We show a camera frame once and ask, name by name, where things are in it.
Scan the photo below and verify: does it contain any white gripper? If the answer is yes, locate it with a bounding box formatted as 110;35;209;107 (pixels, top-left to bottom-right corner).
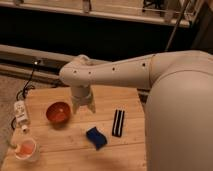
71;86;96;114

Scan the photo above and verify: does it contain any red ceramic bowl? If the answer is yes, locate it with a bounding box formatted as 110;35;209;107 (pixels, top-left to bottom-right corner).
46;102;71;124

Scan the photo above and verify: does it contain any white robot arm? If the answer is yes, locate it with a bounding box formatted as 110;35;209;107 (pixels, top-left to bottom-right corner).
59;50;213;171

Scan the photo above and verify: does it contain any blue sponge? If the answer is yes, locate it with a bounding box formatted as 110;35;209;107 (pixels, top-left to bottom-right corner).
86;127;107;150

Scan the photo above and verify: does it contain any black white striped block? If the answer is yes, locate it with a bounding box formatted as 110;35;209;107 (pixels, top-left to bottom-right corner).
112;110;125;137

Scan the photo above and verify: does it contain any clear cup with orange drink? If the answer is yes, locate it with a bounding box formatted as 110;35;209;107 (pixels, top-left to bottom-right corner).
15;138;40;162

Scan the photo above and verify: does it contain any metal pole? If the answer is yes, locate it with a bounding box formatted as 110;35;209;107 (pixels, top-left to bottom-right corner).
165;0;190;52

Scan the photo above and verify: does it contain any dark cabinet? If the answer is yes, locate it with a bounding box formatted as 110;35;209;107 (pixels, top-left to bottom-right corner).
191;0;213;54

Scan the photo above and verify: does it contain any black power cable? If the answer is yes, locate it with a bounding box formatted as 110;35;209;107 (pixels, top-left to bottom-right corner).
10;59;43;131

